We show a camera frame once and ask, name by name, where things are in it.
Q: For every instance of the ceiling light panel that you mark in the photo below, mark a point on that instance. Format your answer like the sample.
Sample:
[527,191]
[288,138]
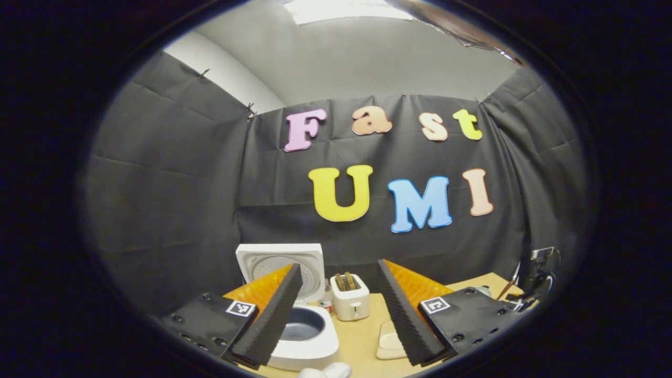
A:
[346,10]

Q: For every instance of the brown toast slice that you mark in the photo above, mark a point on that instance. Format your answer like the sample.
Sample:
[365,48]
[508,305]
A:
[350,281]
[341,282]

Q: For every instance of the brown wooden spoon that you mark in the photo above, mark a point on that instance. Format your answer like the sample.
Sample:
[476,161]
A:
[507,291]

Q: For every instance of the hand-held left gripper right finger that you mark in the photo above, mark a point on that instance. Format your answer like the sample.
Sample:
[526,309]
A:
[407,325]

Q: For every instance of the cream toaster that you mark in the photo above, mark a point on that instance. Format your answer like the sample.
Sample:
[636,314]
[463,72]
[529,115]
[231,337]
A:
[350,307]

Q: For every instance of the white rice cooker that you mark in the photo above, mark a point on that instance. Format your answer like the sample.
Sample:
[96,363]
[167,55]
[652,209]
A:
[315,346]

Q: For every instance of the red-capped plastic bottle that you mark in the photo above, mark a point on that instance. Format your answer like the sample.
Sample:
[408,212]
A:
[326,302]

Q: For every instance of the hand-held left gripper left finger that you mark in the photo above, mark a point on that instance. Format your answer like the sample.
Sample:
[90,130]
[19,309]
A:
[265,331]

